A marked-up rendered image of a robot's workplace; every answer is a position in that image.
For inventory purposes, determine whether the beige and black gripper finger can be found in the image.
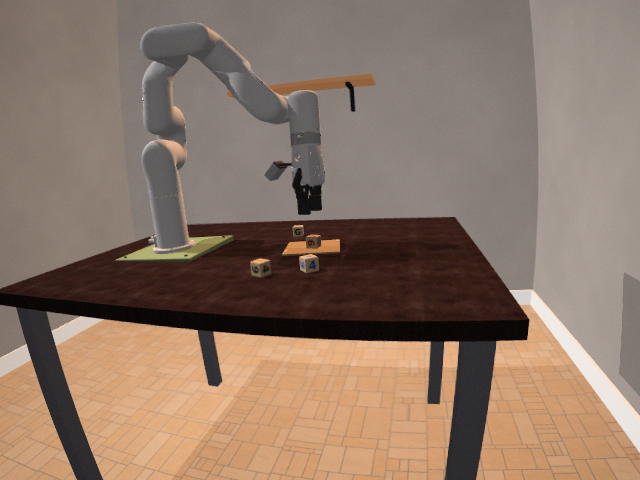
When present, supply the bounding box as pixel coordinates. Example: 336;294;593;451
309;185;322;211
292;168;311;215

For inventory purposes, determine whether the orange flat mat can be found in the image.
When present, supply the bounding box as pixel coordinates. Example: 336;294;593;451
282;239;340;256

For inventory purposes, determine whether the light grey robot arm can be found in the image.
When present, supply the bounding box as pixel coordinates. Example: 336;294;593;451
140;23;321;254

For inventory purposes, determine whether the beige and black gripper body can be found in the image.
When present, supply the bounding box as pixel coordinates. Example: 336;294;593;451
291;143;325;186

